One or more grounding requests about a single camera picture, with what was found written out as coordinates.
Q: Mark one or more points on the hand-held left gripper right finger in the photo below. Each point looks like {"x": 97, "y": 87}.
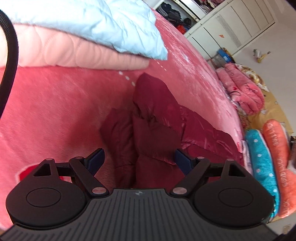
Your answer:
{"x": 183, "y": 161}

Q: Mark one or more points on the dark red down jacket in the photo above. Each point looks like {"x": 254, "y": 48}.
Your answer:
{"x": 157, "y": 120}

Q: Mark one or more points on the white wardrobe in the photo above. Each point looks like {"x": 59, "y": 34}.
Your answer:
{"x": 242, "y": 23}

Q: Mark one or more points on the yellow padded headboard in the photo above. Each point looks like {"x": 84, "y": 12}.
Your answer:
{"x": 266, "y": 109}

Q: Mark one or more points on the folded pink blanket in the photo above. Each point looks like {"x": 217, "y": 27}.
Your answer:
{"x": 242, "y": 92}

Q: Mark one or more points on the floral patterned quilt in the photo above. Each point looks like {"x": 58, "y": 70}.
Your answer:
{"x": 240, "y": 113}

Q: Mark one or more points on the peach quilted jacket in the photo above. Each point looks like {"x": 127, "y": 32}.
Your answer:
{"x": 69, "y": 51}

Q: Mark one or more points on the pile of dark clothes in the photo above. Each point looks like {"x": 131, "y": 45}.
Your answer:
{"x": 175, "y": 16}

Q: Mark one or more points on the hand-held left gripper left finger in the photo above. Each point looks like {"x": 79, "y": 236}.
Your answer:
{"x": 96, "y": 160}

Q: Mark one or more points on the pile of folded clothes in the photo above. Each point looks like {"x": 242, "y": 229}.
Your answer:
{"x": 211, "y": 1}

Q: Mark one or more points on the stack of shoe boxes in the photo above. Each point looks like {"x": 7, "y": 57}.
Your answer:
{"x": 222, "y": 58}

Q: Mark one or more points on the teal dotted plush pillow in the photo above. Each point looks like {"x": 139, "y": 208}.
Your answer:
{"x": 261, "y": 162}

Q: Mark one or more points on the white wall hook ornament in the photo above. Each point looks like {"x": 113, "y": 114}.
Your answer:
{"x": 260, "y": 55}

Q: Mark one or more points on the floral pillow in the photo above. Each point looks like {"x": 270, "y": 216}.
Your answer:
{"x": 256, "y": 77}

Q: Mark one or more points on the light blue down jacket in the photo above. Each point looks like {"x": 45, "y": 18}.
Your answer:
{"x": 104, "y": 23}

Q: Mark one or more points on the orange plush pillow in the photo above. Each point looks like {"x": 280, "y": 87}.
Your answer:
{"x": 279, "y": 162}

